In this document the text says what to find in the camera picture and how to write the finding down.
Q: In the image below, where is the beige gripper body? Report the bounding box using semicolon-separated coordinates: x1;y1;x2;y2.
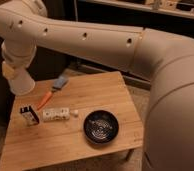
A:
1;41;36;80

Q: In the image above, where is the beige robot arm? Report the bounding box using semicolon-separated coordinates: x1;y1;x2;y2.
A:
0;0;194;171

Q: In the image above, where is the vertical metal pole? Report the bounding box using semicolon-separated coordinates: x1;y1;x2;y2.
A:
73;0;79;21

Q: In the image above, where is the wooden folding table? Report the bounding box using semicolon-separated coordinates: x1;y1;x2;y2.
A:
0;72;143;171

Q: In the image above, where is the black bowl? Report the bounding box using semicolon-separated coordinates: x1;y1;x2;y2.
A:
83;110;119;144

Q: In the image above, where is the background wooden shelf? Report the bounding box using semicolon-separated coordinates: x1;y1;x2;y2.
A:
80;0;194;20

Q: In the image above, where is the orange handled blue brush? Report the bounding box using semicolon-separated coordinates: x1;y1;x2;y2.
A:
37;76;68;110

